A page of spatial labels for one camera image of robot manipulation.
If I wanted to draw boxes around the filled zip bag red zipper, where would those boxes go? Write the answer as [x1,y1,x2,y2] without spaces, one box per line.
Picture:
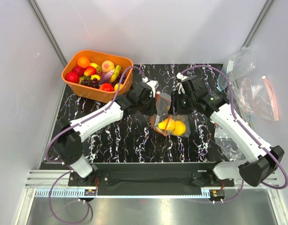
[229,74,279,121]

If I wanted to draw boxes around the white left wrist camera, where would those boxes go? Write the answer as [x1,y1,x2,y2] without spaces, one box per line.
[142,77,159,97]

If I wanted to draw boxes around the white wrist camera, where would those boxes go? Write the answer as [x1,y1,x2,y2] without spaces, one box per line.
[176,72,189,96]
[142,77,159,97]

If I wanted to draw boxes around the clear zip bag orange zipper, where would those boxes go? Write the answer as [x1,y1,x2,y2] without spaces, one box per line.
[150,91,191,137]

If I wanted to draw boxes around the dark red apple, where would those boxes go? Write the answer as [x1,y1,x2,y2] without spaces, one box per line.
[71,66,84,77]

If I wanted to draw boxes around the yellow lemon small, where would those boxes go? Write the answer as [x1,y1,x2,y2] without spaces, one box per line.
[114,83,123,91]

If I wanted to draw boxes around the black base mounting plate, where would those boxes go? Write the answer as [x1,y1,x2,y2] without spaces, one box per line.
[68,162,234,188]

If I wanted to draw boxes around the orange plastic fruit basket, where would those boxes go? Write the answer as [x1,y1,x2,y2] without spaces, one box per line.
[61,50,133,103]

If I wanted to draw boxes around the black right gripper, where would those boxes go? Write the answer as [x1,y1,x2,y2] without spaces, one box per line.
[167,90,196,116]

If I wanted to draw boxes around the pink peach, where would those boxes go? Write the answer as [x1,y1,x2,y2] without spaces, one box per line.
[101,60,115,73]

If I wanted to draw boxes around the bright red apple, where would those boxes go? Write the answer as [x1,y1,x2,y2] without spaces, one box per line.
[65,72,79,83]

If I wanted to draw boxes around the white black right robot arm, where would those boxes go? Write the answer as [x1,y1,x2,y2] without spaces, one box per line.
[169,73,284,187]

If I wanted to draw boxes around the orange fruit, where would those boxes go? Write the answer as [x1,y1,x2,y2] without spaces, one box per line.
[77,56,91,68]

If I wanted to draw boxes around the clear blue zip bag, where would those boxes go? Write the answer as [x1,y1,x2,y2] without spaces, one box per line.
[221,46,257,89]

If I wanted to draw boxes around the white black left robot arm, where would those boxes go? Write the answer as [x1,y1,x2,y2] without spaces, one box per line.
[51,80,159,186]

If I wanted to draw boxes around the green yellow banana bunch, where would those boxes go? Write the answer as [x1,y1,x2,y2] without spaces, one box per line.
[109,65,121,83]

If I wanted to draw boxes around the yellow lemon large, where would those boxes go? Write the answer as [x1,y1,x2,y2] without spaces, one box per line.
[172,120,186,136]

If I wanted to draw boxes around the purple eggplant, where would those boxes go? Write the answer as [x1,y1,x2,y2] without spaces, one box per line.
[98,69,114,85]

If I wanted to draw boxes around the dark purple grape bunch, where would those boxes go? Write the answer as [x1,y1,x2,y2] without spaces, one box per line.
[79,71,105,89]

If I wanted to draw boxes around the aluminium rail frame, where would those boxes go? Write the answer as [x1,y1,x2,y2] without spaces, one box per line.
[16,168,288,225]

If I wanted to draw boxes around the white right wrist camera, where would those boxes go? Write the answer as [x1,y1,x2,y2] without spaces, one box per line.
[176,72,189,96]

